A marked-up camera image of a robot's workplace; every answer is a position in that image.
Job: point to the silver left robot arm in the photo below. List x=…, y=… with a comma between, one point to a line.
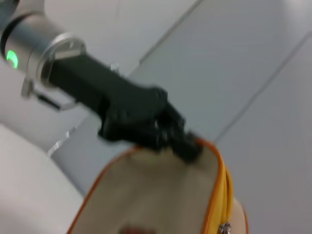
x=29, y=41

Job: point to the silver zipper pull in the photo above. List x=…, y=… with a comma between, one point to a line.
x=225, y=228

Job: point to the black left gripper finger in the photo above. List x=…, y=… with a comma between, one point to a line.
x=187, y=151
x=176, y=115

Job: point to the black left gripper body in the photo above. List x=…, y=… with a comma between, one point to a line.
x=102, y=92

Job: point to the beige food bag orange trim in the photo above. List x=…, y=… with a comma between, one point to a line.
x=158, y=195

